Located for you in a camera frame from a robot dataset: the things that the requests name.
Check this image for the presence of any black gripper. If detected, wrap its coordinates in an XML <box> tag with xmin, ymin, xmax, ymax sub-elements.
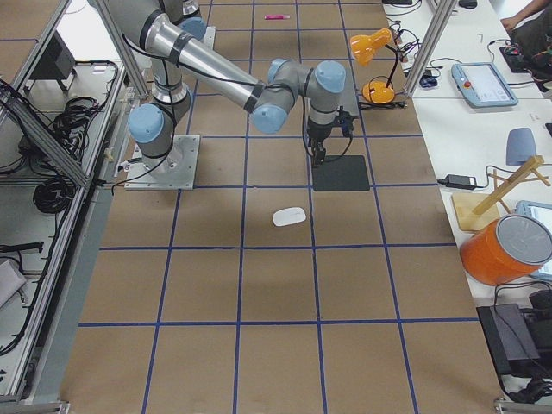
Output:
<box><xmin>306</xmin><ymin>117</ymin><xmax>340</xmax><ymax>168</ymax></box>

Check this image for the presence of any white computer mouse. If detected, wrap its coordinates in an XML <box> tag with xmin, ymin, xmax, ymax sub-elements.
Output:
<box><xmin>273</xmin><ymin>207</ymin><xmax>306</xmax><ymax>227</ymax></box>

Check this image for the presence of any pink marker pen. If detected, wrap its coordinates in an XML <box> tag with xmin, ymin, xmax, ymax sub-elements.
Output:
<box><xmin>264</xmin><ymin>14</ymin><xmax>291</xmax><ymax>21</ymax></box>

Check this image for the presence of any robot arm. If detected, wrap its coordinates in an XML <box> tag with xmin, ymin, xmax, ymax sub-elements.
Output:
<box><xmin>107</xmin><ymin>1</ymin><xmax>353</xmax><ymax>166</ymax></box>

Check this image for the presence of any black mousepad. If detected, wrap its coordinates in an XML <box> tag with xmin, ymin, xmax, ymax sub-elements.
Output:
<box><xmin>312</xmin><ymin>155</ymin><xmax>370</xmax><ymax>191</ymax></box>

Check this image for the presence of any silver laptop notebook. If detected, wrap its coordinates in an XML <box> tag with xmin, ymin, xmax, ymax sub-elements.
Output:
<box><xmin>341</xmin><ymin>91</ymin><xmax>360</xmax><ymax>118</ymax></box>

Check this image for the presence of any orange desk lamp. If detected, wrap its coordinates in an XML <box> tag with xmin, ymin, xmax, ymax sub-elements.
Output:
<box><xmin>349</xmin><ymin>28</ymin><xmax>396</xmax><ymax>105</ymax></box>

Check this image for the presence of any black power adapter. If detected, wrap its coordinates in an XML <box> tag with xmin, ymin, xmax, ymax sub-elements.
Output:
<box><xmin>437</xmin><ymin>174</ymin><xmax>481</xmax><ymax>191</ymax></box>

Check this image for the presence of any wooden stand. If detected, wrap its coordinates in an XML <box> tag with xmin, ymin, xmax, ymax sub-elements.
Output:
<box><xmin>452</xmin><ymin>155</ymin><xmax>551</xmax><ymax>233</ymax></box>

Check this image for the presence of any teach pendant tablet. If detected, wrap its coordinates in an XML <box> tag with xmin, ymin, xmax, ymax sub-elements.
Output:
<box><xmin>450</xmin><ymin>62</ymin><xmax>518</xmax><ymax>109</ymax></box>

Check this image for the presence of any grey chair back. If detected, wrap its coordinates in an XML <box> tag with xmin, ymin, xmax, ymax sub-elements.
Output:
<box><xmin>505</xmin><ymin>128</ymin><xmax>536</xmax><ymax>166</ymax></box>

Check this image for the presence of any orange cylindrical container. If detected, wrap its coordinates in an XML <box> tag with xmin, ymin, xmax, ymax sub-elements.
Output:
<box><xmin>460</xmin><ymin>214</ymin><xmax>551</xmax><ymax>285</ymax></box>

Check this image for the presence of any black box device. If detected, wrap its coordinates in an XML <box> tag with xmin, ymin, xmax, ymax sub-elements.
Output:
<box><xmin>476</xmin><ymin>304</ymin><xmax>542</xmax><ymax>378</ymax></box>

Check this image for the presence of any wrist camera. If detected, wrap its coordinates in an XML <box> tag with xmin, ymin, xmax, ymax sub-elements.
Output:
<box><xmin>338</xmin><ymin>106</ymin><xmax>354</xmax><ymax>139</ymax></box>

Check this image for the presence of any lamp power cable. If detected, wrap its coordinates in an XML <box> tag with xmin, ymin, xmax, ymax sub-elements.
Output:
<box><xmin>359</xmin><ymin>99</ymin><xmax>409</xmax><ymax>110</ymax></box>

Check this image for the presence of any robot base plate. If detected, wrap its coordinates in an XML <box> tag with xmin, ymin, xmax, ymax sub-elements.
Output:
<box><xmin>203</xmin><ymin>26</ymin><xmax>216</xmax><ymax>51</ymax></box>
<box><xmin>124</xmin><ymin>135</ymin><xmax>201</xmax><ymax>191</ymax></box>

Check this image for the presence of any aluminium frame post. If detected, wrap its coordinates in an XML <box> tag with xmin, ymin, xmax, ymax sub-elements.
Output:
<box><xmin>404</xmin><ymin>0</ymin><xmax>455</xmax><ymax>98</ymax></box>

